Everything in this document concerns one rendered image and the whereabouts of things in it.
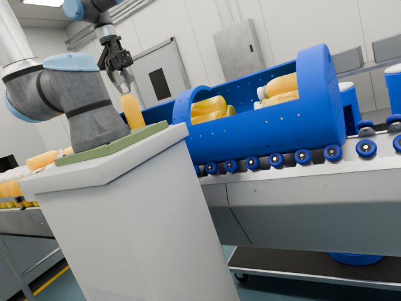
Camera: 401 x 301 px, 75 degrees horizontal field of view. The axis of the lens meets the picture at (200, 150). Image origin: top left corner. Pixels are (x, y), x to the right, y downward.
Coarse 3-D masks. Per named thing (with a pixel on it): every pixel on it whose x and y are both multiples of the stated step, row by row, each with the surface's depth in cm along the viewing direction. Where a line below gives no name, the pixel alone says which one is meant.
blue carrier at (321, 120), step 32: (288, 64) 82; (320, 64) 62; (192, 96) 87; (224, 96) 101; (256, 96) 97; (320, 96) 62; (192, 128) 83; (224, 128) 77; (256, 128) 72; (288, 128) 68; (320, 128) 65; (192, 160) 91; (224, 160) 88
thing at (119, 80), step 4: (112, 72) 106; (116, 72) 105; (116, 76) 106; (120, 76) 105; (116, 80) 106; (120, 80) 105; (116, 84) 106; (120, 84) 106; (116, 88) 107; (120, 88) 108; (120, 92) 108
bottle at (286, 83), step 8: (272, 80) 78; (280, 80) 76; (288, 80) 75; (296, 80) 73; (264, 88) 80; (272, 88) 77; (280, 88) 76; (288, 88) 75; (296, 88) 74; (264, 96) 81; (272, 96) 79
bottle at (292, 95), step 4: (288, 92) 73; (292, 92) 71; (296, 92) 71; (276, 96) 74; (280, 96) 73; (284, 96) 72; (288, 96) 71; (292, 96) 71; (296, 96) 70; (268, 100) 75; (272, 100) 74; (276, 100) 73; (280, 100) 72; (284, 100) 72; (288, 100) 71; (264, 104) 78; (268, 104) 75; (272, 104) 74
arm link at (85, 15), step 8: (64, 0) 88; (72, 0) 88; (80, 0) 88; (88, 0) 88; (64, 8) 89; (72, 8) 89; (80, 8) 88; (88, 8) 90; (72, 16) 90; (80, 16) 90; (88, 16) 92; (96, 16) 97
